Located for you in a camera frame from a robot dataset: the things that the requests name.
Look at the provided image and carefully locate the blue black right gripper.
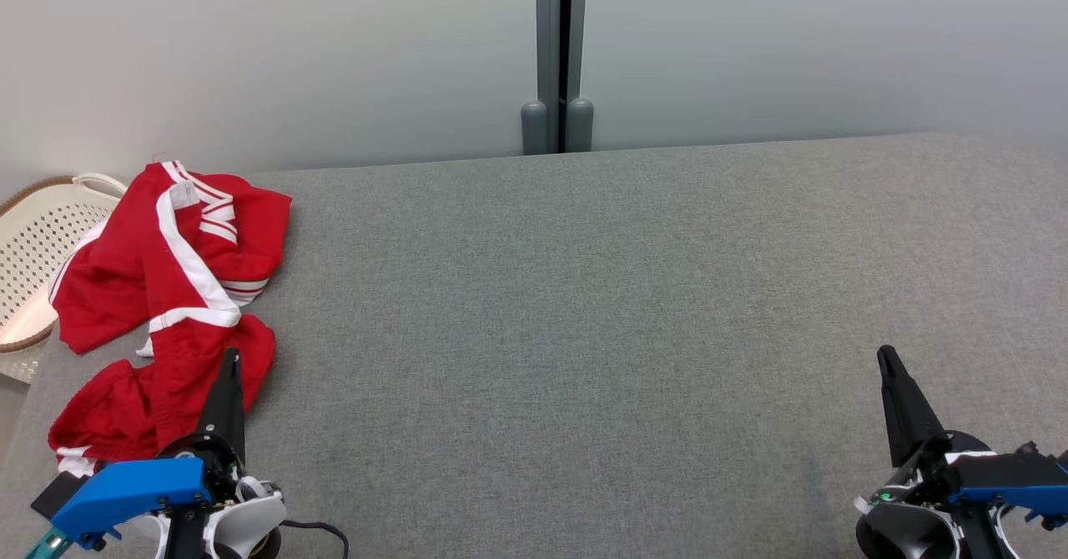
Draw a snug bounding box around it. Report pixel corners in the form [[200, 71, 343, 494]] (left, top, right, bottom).
[[876, 345, 1068, 559]]

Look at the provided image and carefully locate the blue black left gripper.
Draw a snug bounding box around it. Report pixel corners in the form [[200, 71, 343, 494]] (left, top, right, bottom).
[[50, 348, 247, 559]]

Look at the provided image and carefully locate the red shorts white trim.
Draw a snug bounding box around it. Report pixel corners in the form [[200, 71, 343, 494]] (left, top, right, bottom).
[[48, 180, 277, 478]]

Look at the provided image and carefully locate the red white striped jersey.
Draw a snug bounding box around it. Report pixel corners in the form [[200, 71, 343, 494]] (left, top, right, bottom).
[[48, 161, 293, 356]]

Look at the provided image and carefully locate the white perforated laundry basket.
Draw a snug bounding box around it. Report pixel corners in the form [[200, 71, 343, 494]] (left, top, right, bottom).
[[0, 173, 129, 385]]

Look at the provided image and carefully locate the grey partition post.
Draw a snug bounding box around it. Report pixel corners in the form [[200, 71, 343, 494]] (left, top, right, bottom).
[[566, 0, 595, 154], [521, 0, 562, 156]]

